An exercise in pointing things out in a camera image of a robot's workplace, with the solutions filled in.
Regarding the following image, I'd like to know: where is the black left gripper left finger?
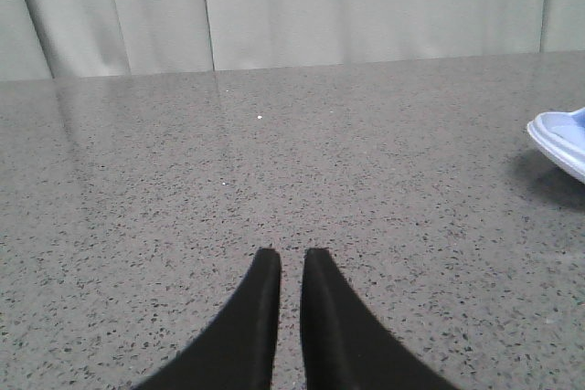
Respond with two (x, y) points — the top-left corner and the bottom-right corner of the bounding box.
(137, 248), (281, 389)

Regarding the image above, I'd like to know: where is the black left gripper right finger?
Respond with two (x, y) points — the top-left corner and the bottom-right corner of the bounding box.
(301, 248), (454, 389)

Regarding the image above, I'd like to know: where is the light blue slipper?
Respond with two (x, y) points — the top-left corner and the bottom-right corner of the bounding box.
(526, 108), (585, 183)

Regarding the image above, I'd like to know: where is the grey-green curtain backdrop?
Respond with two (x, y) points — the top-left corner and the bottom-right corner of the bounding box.
(1, 0), (584, 80)

